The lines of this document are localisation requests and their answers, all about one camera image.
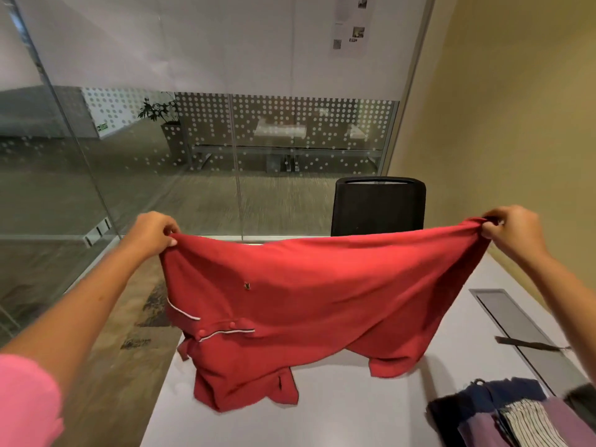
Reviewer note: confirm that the person's left hand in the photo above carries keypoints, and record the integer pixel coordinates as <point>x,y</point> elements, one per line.
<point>149,235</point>

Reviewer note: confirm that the person's right hand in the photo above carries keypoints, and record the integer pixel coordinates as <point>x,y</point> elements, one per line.
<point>517,232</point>

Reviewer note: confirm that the black orange backpack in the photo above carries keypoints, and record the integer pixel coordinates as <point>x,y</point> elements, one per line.
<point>549,353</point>

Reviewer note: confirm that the navy blue hoodie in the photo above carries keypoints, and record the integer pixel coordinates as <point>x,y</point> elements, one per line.
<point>465,405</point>

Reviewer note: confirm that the red garment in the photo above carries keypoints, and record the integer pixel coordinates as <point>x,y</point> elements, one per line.
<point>326,293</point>

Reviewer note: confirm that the striped knit top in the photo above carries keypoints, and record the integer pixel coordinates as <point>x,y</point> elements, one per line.
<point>531,423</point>

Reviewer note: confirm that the mauve striped t-shirt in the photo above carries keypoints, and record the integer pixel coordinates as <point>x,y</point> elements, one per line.
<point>577,428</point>

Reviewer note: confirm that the person's left forearm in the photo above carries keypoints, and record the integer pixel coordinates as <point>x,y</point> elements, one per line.
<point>74,311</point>

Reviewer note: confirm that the person's right forearm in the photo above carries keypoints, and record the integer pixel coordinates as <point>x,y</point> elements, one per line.
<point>568,307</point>

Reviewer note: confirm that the person's left pink sleeve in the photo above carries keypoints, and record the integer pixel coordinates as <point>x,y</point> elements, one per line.
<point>25,400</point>

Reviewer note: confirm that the potted green plant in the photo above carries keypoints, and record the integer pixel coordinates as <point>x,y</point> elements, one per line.
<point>163,121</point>

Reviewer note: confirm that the green white sign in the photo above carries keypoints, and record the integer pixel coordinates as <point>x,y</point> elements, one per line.
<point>102,128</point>

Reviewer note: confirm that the black mesh office chair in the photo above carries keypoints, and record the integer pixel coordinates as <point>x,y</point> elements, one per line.
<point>377,204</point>

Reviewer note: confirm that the white background table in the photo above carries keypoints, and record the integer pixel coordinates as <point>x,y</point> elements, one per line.
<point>279,130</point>

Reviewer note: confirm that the paper notice on glass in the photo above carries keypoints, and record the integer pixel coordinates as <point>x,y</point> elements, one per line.
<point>351,23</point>

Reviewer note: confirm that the metal glass door bracket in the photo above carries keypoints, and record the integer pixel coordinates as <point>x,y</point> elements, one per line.
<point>98,231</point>

